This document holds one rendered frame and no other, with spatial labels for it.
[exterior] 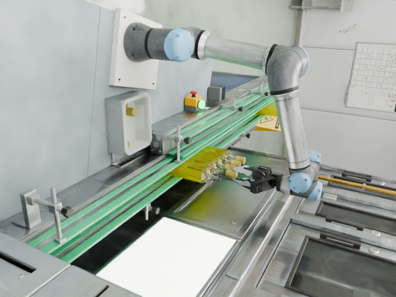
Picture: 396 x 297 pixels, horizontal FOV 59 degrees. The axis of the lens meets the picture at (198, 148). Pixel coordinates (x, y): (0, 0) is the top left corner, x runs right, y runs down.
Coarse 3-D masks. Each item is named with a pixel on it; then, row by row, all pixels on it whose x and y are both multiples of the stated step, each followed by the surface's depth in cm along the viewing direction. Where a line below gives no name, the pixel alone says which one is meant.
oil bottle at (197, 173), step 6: (180, 168) 151; (186, 168) 150; (192, 168) 149; (198, 168) 149; (204, 168) 150; (174, 174) 154; (180, 174) 152; (186, 174) 151; (192, 174) 149; (198, 174) 148; (204, 174) 147; (198, 180) 149; (204, 180) 148
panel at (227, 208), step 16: (224, 176) 176; (192, 192) 160; (208, 192) 162; (224, 192) 162; (240, 192) 162; (272, 192) 161; (176, 208) 147; (192, 208) 148; (208, 208) 148; (224, 208) 149; (240, 208) 149; (256, 208) 148; (192, 224) 136; (208, 224) 136; (224, 224) 137; (240, 224) 138; (240, 240) 127; (96, 272) 110; (208, 288) 106
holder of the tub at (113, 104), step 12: (120, 96) 136; (132, 96) 137; (108, 108) 133; (120, 108) 130; (108, 120) 135; (120, 120) 132; (108, 132) 137; (120, 132) 134; (108, 144) 139; (120, 144) 136; (132, 156) 150
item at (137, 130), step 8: (136, 96) 136; (144, 96) 140; (128, 104) 143; (136, 104) 146; (144, 104) 144; (144, 112) 146; (128, 120) 145; (136, 120) 149; (144, 120) 147; (128, 128) 146; (136, 128) 150; (144, 128) 148; (128, 136) 147; (136, 136) 151; (144, 136) 150; (136, 144) 146; (144, 144) 147; (128, 152) 137
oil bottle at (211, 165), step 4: (188, 160) 156; (192, 160) 156; (196, 160) 156; (200, 160) 156; (204, 160) 156; (208, 160) 156; (196, 164) 154; (200, 164) 153; (204, 164) 152; (208, 164) 152; (212, 164) 152; (212, 168) 151; (212, 172) 152
